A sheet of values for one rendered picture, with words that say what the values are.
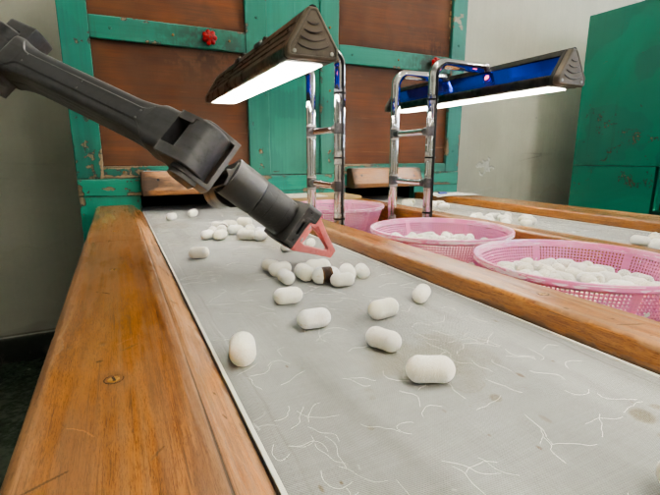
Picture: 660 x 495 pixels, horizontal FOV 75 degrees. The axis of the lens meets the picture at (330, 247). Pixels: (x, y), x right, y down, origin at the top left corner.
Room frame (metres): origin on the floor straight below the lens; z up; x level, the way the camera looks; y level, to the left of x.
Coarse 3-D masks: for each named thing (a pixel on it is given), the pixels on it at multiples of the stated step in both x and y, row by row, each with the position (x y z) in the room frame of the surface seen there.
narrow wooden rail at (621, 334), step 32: (384, 256) 0.65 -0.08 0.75; (416, 256) 0.60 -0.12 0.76; (448, 288) 0.52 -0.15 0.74; (480, 288) 0.47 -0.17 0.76; (512, 288) 0.45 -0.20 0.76; (544, 288) 0.45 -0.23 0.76; (544, 320) 0.39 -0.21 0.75; (576, 320) 0.37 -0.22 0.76; (608, 320) 0.35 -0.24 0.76; (640, 320) 0.35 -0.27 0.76; (608, 352) 0.34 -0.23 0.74; (640, 352) 0.32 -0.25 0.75
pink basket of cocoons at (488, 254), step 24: (528, 240) 0.70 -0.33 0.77; (552, 240) 0.69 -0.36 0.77; (480, 264) 0.58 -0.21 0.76; (600, 264) 0.65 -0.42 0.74; (624, 264) 0.63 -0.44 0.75; (648, 264) 0.60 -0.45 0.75; (552, 288) 0.47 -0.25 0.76; (576, 288) 0.45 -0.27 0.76; (600, 288) 0.44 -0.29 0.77; (624, 288) 0.44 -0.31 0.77; (648, 288) 0.44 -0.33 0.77
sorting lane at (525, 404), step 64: (256, 256) 0.70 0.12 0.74; (320, 256) 0.70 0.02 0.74; (256, 320) 0.42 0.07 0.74; (384, 320) 0.42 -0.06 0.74; (448, 320) 0.42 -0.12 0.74; (512, 320) 0.42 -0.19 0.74; (256, 384) 0.29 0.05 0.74; (320, 384) 0.29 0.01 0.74; (384, 384) 0.29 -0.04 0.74; (448, 384) 0.29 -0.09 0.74; (512, 384) 0.29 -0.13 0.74; (576, 384) 0.29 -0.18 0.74; (640, 384) 0.29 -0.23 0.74; (256, 448) 0.22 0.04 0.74; (320, 448) 0.22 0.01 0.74; (384, 448) 0.22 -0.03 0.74; (448, 448) 0.22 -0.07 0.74; (512, 448) 0.22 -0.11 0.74; (576, 448) 0.22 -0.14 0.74; (640, 448) 0.22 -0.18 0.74
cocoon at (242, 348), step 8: (232, 336) 0.34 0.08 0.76; (240, 336) 0.33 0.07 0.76; (248, 336) 0.33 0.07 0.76; (232, 344) 0.32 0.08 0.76; (240, 344) 0.32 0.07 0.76; (248, 344) 0.32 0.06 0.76; (232, 352) 0.31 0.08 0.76; (240, 352) 0.31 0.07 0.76; (248, 352) 0.31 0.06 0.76; (232, 360) 0.31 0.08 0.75; (240, 360) 0.31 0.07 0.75; (248, 360) 0.31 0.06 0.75
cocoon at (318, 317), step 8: (304, 312) 0.39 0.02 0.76; (312, 312) 0.39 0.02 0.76; (320, 312) 0.39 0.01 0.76; (328, 312) 0.40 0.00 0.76; (304, 320) 0.39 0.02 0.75; (312, 320) 0.39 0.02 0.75; (320, 320) 0.39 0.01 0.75; (328, 320) 0.39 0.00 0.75; (304, 328) 0.39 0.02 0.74; (312, 328) 0.39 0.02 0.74
